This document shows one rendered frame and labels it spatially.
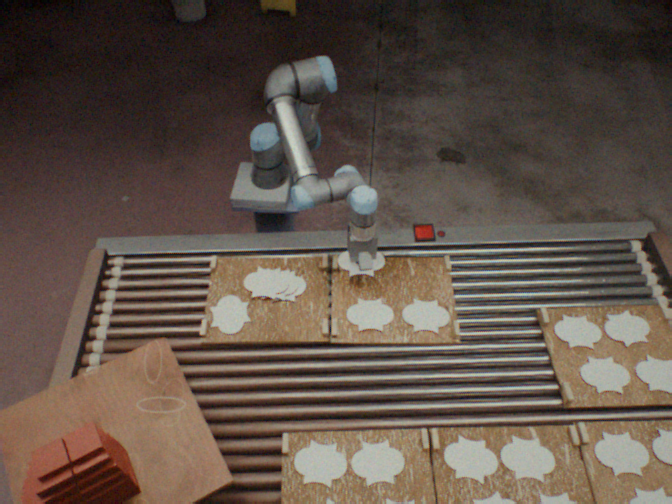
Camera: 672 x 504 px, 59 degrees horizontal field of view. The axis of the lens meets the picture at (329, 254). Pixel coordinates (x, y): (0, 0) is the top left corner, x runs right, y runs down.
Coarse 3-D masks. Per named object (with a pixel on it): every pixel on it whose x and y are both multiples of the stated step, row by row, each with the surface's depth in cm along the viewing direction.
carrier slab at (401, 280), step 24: (384, 264) 210; (408, 264) 210; (432, 264) 210; (336, 288) 204; (360, 288) 204; (384, 288) 204; (408, 288) 204; (432, 288) 203; (336, 312) 198; (360, 336) 192; (384, 336) 192; (408, 336) 191; (432, 336) 191
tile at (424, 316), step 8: (416, 304) 198; (424, 304) 198; (432, 304) 198; (408, 312) 196; (416, 312) 196; (424, 312) 196; (432, 312) 196; (440, 312) 196; (408, 320) 194; (416, 320) 194; (424, 320) 194; (432, 320) 194; (440, 320) 194; (416, 328) 192; (424, 328) 192; (432, 328) 192
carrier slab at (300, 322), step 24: (240, 264) 211; (264, 264) 211; (288, 264) 211; (312, 264) 211; (216, 288) 205; (240, 288) 205; (312, 288) 204; (264, 312) 198; (288, 312) 198; (312, 312) 198; (216, 336) 192; (240, 336) 192; (264, 336) 192; (288, 336) 192; (312, 336) 192
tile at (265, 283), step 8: (264, 272) 205; (272, 272) 205; (248, 280) 203; (256, 280) 203; (264, 280) 203; (272, 280) 203; (280, 280) 203; (248, 288) 201; (256, 288) 201; (264, 288) 201; (272, 288) 201; (280, 288) 201; (256, 296) 199; (264, 296) 199; (272, 296) 198
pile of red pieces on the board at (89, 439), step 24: (72, 432) 132; (96, 432) 132; (48, 456) 129; (72, 456) 129; (96, 456) 131; (120, 456) 145; (24, 480) 141; (48, 480) 128; (72, 480) 130; (96, 480) 137; (120, 480) 142
